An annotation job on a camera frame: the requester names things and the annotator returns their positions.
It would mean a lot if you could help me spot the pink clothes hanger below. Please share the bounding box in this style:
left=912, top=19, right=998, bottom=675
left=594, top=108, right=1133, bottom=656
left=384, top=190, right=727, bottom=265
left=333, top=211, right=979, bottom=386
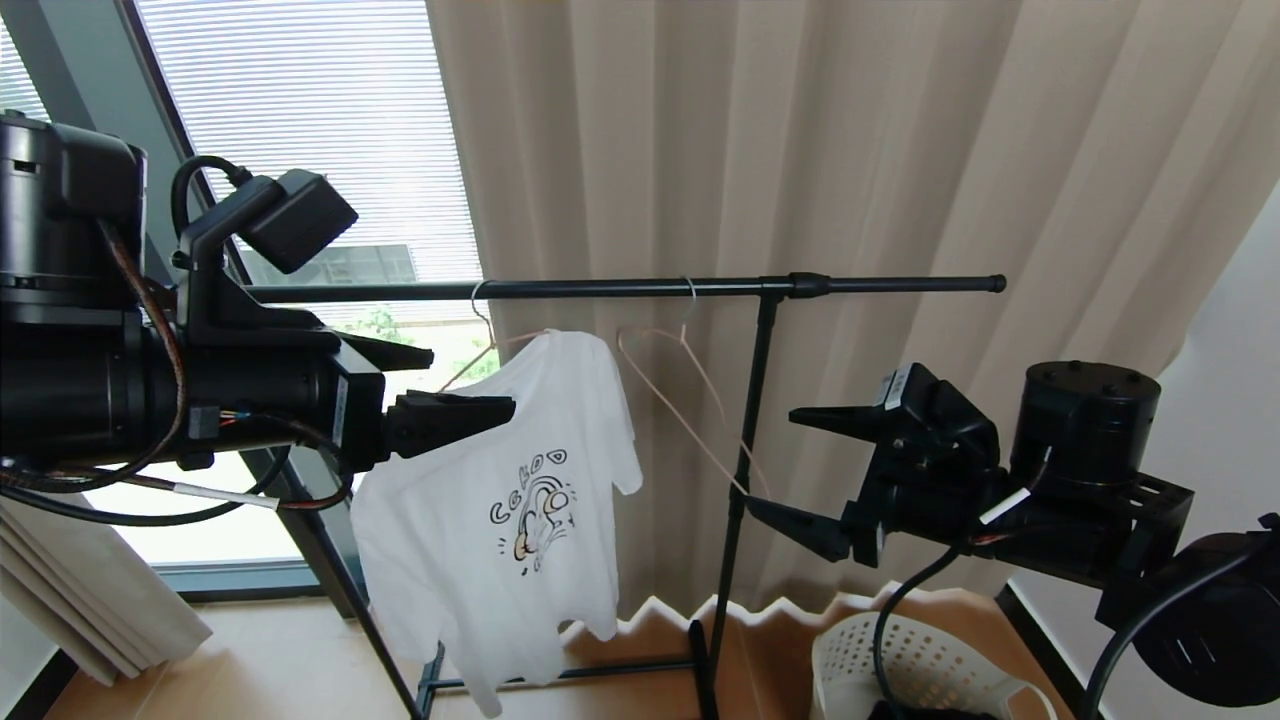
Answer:
left=617, top=277, right=771, bottom=498
left=437, top=282, right=553, bottom=393

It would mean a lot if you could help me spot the window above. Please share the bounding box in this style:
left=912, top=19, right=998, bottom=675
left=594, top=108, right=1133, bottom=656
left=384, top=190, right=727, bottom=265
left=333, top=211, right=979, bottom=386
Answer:
left=0, top=0, right=491, bottom=601

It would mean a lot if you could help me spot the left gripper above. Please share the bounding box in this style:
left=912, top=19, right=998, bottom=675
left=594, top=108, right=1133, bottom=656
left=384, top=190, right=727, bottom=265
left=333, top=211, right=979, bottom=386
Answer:
left=0, top=328, right=517, bottom=476

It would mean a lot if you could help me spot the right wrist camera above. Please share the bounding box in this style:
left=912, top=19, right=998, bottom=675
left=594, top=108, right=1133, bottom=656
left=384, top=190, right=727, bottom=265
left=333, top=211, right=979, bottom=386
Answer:
left=875, top=362, right=1001, bottom=456

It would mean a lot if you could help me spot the white printed t-shirt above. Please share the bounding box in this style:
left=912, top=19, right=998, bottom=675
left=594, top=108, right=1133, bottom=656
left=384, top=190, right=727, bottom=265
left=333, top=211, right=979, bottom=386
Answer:
left=350, top=330, right=644, bottom=719

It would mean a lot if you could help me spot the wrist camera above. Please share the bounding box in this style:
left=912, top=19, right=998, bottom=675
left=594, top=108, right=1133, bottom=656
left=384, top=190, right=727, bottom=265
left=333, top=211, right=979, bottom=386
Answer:
left=875, top=362, right=1001, bottom=456
left=172, top=168, right=359, bottom=351

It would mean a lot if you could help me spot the black cable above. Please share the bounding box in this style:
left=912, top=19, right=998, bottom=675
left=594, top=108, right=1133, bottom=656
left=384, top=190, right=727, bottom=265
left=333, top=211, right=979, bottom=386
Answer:
left=0, top=155, right=296, bottom=528
left=872, top=535, right=1266, bottom=720

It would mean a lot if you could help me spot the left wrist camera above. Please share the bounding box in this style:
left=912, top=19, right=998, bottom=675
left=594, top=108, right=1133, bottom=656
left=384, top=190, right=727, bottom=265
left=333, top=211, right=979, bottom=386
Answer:
left=172, top=168, right=359, bottom=351

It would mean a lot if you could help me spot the black clothes rack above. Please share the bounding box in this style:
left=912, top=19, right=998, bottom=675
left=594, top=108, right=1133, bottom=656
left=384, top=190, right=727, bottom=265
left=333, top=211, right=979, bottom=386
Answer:
left=240, top=272, right=1007, bottom=720

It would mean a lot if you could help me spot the black garment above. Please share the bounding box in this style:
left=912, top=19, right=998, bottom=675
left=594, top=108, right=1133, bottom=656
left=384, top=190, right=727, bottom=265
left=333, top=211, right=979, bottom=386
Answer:
left=868, top=700, right=961, bottom=720

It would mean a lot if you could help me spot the beige curtain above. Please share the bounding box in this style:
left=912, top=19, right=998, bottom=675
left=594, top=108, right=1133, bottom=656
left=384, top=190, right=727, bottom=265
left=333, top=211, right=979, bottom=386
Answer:
left=0, top=495, right=213, bottom=689
left=428, top=0, right=1280, bottom=641

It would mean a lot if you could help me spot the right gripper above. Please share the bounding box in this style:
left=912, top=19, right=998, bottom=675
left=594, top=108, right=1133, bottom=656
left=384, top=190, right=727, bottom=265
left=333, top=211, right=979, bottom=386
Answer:
left=744, top=403, right=1011, bottom=569

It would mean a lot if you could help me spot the white laundry basket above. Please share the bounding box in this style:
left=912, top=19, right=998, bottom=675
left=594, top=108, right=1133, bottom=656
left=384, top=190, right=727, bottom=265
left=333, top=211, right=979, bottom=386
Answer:
left=810, top=612, right=1059, bottom=720

